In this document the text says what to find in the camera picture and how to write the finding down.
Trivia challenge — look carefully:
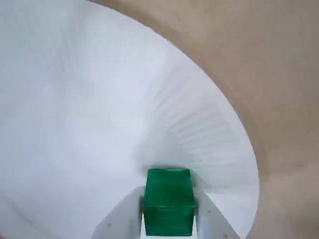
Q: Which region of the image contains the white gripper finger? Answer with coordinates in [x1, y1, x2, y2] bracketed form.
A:
[193, 185, 240, 239]
[92, 186, 147, 239]

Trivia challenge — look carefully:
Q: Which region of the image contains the green cube block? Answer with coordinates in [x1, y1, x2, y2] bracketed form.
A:
[142, 168, 196, 237]

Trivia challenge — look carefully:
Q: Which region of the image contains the white paper plate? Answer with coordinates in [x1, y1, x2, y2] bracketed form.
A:
[0, 0, 260, 239]

